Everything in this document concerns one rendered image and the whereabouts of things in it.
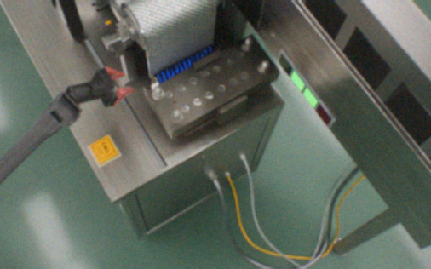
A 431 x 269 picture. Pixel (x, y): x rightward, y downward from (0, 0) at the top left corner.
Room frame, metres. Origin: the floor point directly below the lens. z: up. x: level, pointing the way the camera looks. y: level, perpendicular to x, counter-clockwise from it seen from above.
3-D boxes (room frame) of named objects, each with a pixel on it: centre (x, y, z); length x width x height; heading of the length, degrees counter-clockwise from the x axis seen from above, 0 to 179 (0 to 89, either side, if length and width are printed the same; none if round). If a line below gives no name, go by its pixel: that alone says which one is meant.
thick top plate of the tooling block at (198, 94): (0.75, -0.16, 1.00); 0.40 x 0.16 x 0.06; 116
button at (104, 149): (0.59, 0.21, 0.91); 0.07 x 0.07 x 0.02; 26
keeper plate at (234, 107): (0.67, -0.21, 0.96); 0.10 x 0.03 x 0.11; 116
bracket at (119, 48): (0.85, 0.12, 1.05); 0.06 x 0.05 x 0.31; 116
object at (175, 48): (0.84, -0.06, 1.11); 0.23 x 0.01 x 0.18; 116
